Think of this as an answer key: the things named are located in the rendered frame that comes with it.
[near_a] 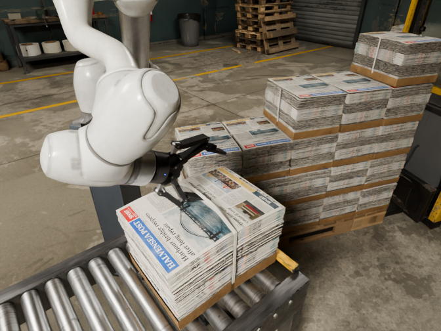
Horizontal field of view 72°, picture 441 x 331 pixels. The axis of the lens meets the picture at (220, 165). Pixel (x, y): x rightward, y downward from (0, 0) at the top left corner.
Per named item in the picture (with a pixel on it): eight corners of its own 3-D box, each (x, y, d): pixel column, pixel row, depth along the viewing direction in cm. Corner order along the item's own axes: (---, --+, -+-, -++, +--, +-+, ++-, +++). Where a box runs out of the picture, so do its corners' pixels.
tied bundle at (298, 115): (262, 115, 193) (265, 79, 180) (302, 110, 200) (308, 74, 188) (292, 141, 162) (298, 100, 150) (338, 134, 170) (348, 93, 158)
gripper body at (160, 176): (145, 142, 70) (176, 148, 77) (134, 175, 72) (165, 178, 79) (161, 155, 65) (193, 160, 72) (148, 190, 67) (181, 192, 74)
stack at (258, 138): (182, 230, 222) (172, 126, 178) (320, 199, 252) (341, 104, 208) (195, 272, 191) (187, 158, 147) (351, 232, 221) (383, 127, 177)
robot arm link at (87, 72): (80, 103, 147) (67, 56, 135) (119, 99, 152) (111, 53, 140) (78, 115, 134) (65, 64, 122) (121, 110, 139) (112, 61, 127)
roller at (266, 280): (189, 219, 123) (197, 211, 124) (275, 301, 92) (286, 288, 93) (184, 213, 120) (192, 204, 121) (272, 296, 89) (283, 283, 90)
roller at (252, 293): (169, 223, 117) (178, 225, 121) (255, 312, 86) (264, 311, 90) (176, 212, 117) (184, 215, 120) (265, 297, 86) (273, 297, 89)
